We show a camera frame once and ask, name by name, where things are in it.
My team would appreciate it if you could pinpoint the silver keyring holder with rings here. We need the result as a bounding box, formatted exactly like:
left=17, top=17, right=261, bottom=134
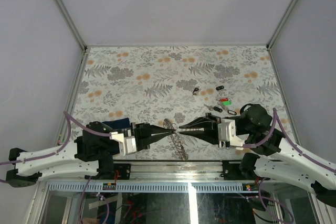
left=163, top=119, right=188, bottom=161

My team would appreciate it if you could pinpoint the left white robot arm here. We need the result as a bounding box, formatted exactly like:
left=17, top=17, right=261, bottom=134
left=4, top=119, right=175, bottom=188

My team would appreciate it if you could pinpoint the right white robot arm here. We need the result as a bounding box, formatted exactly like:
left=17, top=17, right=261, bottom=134
left=179, top=103, right=335, bottom=207

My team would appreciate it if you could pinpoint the dark blue cloth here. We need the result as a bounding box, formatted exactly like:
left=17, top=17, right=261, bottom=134
left=102, top=118, right=131, bottom=130

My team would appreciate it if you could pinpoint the black oval key tag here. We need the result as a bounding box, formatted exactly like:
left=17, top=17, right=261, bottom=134
left=226, top=110, right=237, bottom=115

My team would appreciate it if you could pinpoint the green key tag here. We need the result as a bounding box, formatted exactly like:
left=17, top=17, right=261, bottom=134
left=222, top=101, right=232, bottom=105

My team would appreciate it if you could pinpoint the floral patterned table mat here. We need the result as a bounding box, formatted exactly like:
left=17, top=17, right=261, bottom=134
left=60, top=46, right=305, bottom=161

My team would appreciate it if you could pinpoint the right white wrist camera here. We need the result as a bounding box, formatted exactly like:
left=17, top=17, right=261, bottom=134
left=218, top=118, right=245, bottom=151

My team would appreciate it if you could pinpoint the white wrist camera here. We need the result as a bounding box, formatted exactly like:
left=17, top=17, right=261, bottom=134
left=218, top=118, right=245, bottom=151
left=110, top=130, right=137, bottom=158

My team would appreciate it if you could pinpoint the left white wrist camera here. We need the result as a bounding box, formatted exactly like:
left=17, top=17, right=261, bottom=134
left=110, top=130, right=137, bottom=158

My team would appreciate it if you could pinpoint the aluminium front rail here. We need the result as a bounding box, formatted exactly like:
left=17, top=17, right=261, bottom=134
left=39, top=160, right=321, bottom=182

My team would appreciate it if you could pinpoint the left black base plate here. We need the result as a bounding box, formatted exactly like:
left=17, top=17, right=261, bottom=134
left=113, top=163, right=131, bottom=181

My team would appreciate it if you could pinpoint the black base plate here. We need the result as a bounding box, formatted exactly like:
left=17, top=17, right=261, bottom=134
left=113, top=163, right=131, bottom=181
left=221, top=160, right=262, bottom=181

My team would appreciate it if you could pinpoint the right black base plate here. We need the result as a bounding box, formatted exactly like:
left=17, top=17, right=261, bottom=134
left=221, top=160, right=262, bottom=181

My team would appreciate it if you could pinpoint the left aluminium frame post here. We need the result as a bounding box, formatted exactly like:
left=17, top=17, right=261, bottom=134
left=53, top=0, right=87, bottom=51

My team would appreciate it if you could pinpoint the aluminium frame post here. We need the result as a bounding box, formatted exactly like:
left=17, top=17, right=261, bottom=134
left=53, top=0, right=87, bottom=51
left=266, top=0, right=299, bottom=51

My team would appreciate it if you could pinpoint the slotted grey cable duct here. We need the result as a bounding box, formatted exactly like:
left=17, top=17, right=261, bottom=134
left=48, top=182, right=258, bottom=194

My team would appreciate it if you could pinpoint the right aluminium frame post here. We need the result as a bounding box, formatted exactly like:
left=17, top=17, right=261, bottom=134
left=266, top=0, right=299, bottom=51

